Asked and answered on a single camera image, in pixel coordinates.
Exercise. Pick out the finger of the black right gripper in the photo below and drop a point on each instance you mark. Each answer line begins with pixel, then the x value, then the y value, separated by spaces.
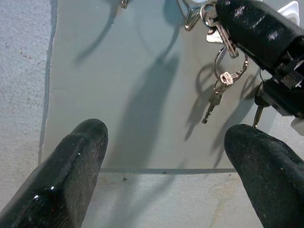
pixel 280 99
pixel 256 28

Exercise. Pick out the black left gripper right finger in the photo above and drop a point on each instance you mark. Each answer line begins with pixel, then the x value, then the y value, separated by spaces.
pixel 273 178

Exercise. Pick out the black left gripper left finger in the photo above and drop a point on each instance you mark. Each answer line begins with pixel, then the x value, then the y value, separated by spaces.
pixel 59 178

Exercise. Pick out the grey blue hook board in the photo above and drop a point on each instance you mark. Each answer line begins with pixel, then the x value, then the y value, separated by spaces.
pixel 107 71

